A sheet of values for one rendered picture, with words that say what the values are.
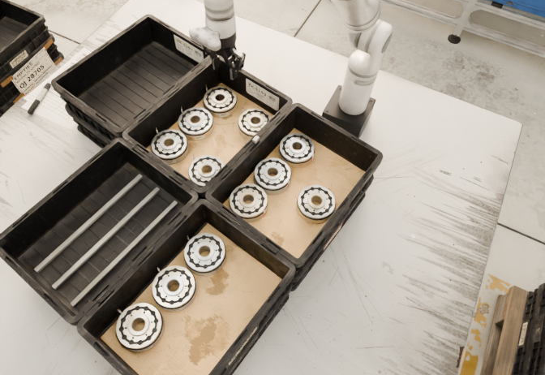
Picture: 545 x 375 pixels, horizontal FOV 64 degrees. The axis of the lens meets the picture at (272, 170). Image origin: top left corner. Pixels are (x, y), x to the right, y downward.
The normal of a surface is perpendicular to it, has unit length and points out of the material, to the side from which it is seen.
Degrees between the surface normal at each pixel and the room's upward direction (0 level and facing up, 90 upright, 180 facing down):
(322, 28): 0
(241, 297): 0
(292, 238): 0
